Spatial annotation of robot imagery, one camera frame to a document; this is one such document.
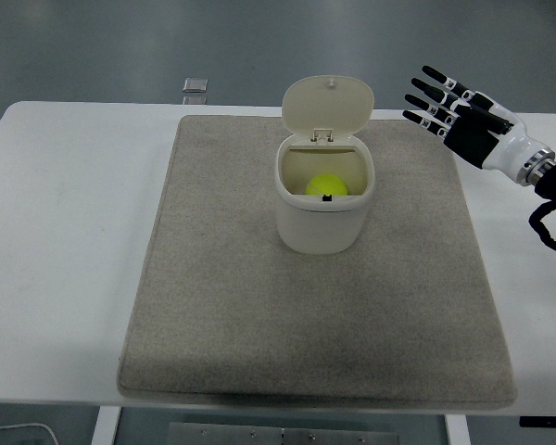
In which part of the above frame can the beige fabric mat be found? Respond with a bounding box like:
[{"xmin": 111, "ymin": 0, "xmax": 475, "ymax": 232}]
[{"xmin": 115, "ymin": 114, "xmax": 519, "ymax": 410}]

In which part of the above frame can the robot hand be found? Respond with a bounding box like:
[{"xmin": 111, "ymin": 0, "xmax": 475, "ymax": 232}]
[{"xmin": 401, "ymin": 64, "xmax": 542, "ymax": 172}]

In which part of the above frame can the yellow tennis ball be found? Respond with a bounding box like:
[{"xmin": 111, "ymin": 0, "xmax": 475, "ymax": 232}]
[{"xmin": 304, "ymin": 172, "xmax": 351, "ymax": 197}]

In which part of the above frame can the white bin with open lid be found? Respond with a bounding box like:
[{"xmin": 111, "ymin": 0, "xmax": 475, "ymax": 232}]
[{"xmin": 272, "ymin": 73, "xmax": 376, "ymax": 255}]

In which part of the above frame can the grey metal plate with screws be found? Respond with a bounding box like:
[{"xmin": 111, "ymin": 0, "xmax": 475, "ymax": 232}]
[{"xmin": 168, "ymin": 422, "xmax": 401, "ymax": 445}]

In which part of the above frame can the white table leg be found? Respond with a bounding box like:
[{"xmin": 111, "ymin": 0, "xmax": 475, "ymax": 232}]
[
  {"xmin": 444, "ymin": 413, "xmax": 469, "ymax": 445},
  {"xmin": 91, "ymin": 406, "xmax": 121, "ymax": 445}
]

